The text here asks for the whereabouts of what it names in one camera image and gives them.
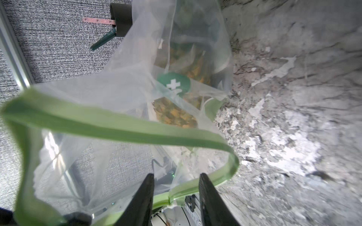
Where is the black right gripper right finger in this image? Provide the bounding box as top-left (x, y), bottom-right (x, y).
top-left (199, 173), bottom-right (240, 226)

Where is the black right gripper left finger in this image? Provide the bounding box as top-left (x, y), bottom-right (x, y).
top-left (114, 173), bottom-right (155, 226)

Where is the clear zip-top bag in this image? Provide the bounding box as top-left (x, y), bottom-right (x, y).
top-left (1, 1), bottom-right (239, 226)

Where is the yellow toy pineapple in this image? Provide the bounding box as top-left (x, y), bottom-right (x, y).
top-left (151, 0), bottom-right (224, 129)

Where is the green pen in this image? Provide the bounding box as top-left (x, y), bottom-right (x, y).
top-left (90, 28), bottom-right (117, 51)

